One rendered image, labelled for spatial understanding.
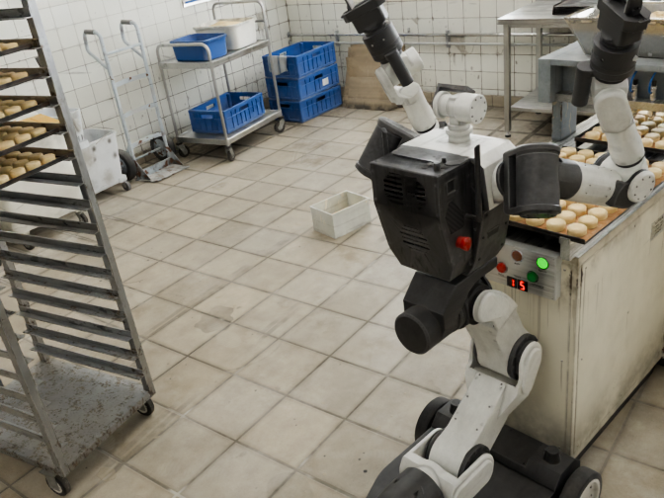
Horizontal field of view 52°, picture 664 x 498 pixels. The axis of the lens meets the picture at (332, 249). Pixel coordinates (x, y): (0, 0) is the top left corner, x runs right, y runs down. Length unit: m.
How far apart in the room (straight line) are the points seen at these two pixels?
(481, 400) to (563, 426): 0.33
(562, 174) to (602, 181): 0.13
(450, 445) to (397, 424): 0.62
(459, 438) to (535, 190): 0.86
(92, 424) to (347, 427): 0.96
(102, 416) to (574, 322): 1.75
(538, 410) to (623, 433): 0.44
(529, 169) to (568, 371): 0.84
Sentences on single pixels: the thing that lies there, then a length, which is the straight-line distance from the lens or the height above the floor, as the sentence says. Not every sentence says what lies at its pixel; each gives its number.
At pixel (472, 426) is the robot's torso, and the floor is 0.38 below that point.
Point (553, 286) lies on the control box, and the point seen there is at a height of 0.75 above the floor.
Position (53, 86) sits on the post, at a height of 1.37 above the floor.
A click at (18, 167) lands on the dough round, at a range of 2.40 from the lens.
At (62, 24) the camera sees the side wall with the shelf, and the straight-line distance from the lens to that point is 5.63.
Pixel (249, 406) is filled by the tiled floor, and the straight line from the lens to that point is 2.87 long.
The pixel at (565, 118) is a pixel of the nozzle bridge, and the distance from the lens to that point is 2.81.
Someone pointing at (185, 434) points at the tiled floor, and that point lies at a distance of 2.83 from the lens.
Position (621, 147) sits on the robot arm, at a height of 1.20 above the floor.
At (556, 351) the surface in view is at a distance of 2.16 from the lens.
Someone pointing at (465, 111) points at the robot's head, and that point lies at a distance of 1.59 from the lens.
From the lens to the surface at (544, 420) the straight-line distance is 2.35.
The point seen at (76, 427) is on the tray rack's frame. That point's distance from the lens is 2.82.
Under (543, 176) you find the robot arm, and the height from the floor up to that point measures 1.21.
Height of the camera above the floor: 1.78
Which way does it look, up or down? 27 degrees down
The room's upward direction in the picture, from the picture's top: 8 degrees counter-clockwise
